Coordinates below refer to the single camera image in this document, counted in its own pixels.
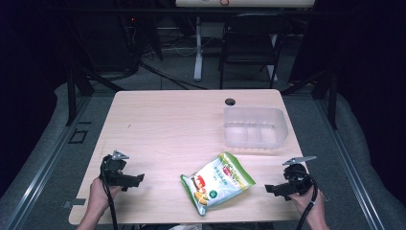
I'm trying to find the grey tape strip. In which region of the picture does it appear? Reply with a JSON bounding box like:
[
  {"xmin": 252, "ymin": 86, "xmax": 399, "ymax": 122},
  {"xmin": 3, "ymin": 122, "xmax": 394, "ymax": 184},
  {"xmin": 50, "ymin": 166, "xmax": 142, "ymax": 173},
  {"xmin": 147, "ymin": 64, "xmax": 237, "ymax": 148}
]
[{"xmin": 61, "ymin": 197, "xmax": 87, "ymax": 209}]

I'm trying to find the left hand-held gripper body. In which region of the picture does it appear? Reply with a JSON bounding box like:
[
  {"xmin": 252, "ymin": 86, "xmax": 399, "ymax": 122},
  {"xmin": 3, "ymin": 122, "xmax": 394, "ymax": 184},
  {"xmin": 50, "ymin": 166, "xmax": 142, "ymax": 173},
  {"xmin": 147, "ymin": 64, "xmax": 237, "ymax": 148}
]
[{"xmin": 100, "ymin": 149, "xmax": 135, "ymax": 188}]

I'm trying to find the black metal stand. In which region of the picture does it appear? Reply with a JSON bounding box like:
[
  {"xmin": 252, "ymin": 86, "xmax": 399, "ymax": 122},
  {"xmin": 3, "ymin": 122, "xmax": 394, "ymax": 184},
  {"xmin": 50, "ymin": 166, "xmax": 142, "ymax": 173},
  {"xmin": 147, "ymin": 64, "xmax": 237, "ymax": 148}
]
[
  {"xmin": 64, "ymin": 61, "xmax": 126, "ymax": 127},
  {"xmin": 281, "ymin": 68, "xmax": 339, "ymax": 130}
]

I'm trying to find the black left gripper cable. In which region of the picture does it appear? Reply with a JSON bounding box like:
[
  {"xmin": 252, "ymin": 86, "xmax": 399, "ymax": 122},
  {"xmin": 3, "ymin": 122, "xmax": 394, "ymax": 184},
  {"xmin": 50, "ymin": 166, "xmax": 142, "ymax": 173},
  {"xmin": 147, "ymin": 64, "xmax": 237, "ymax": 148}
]
[{"xmin": 100, "ymin": 172, "xmax": 119, "ymax": 230}]

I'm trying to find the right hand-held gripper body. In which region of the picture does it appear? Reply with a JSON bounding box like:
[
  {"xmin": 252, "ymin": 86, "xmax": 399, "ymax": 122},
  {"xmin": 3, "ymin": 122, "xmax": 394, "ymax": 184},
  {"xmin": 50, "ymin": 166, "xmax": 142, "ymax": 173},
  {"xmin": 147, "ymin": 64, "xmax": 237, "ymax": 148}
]
[{"xmin": 282, "ymin": 155, "xmax": 318, "ymax": 196}]

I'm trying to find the white desk leg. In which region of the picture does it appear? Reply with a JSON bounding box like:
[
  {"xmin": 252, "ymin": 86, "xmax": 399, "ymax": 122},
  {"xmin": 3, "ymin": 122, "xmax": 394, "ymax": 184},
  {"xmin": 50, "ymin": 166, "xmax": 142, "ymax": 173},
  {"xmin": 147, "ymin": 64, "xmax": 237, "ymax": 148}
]
[{"xmin": 192, "ymin": 15, "xmax": 205, "ymax": 82}]

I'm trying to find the person's left hand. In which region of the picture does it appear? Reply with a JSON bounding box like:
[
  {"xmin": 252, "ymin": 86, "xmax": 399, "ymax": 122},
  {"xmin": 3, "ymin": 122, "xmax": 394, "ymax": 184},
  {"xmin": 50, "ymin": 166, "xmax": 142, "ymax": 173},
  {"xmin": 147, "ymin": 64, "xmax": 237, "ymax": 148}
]
[{"xmin": 85, "ymin": 176, "xmax": 124, "ymax": 221}]

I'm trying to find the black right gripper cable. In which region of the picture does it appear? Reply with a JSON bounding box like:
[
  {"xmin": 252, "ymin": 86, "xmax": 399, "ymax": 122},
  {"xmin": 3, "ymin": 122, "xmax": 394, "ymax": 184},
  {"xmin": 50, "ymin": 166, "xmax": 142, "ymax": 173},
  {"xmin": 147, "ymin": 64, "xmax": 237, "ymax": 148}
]
[{"xmin": 295, "ymin": 171, "xmax": 319, "ymax": 230}]

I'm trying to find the green and white snack bag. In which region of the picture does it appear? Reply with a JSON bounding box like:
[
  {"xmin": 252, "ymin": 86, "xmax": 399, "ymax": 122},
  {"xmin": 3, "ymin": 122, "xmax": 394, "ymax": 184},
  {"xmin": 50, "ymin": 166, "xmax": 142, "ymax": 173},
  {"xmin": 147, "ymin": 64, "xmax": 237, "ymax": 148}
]
[{"xmin": 179, "ymin": 151, "xmax": 257, "ymax": 218}]

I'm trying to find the black folding chair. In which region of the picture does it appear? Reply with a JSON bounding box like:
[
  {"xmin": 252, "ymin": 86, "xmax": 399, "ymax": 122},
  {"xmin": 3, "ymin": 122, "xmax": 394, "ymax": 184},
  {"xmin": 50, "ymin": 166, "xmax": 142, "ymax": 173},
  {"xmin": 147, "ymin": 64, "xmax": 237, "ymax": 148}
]
[{"xmin": 217, "ymin": 12, "xmax": 285, "ymax": 90}]

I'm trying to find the black floor cable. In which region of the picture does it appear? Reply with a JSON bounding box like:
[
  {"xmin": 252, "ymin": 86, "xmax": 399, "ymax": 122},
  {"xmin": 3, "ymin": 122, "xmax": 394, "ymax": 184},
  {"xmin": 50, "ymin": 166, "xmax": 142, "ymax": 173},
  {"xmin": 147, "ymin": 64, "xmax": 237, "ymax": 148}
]
[{"xmin": 139, "ymin": 61, "xmax": 210, "ymax": 91}]

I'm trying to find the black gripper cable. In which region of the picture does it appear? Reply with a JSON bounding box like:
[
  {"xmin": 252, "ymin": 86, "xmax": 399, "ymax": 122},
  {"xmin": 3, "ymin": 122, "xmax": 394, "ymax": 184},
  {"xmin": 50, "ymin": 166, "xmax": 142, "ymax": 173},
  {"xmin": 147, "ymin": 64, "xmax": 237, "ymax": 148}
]
[
  {"xmin": 295, "ymin": 171, "xmax": 319, "ymax": 230},
  {"xmin": 100, "ymin": 172, "xmax": 119, "ymax": 230}
]

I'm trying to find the aluminium floor rail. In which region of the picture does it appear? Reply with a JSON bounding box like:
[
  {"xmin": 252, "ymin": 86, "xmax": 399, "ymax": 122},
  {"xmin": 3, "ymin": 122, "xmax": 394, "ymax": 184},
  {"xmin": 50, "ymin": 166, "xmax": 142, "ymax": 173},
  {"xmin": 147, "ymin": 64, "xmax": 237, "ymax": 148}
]
[
  {"xmin": 2, "ymin": 95, "xmax": 94, "ymax": 230},
  {"xmin": 314, "ymin": 95, "xmax": 388, "ymax": 230}
]

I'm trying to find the person's right hand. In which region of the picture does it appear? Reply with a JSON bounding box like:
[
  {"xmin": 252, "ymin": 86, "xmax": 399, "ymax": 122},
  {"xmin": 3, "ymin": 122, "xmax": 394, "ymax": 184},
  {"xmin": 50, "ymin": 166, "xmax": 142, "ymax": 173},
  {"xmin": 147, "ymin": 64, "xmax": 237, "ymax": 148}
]
[{"xmin": 288, "ymin": 186, "xmax": 324, "ymax": 223}]

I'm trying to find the clear plastic container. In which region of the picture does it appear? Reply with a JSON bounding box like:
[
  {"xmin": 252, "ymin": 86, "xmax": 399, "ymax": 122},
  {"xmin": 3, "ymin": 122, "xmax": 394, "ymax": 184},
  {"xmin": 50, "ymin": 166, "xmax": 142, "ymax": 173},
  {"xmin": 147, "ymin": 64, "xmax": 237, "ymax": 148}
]
[{"xmin": 222, "ymin": 105, "xmax": 289, "ymax": 150}]

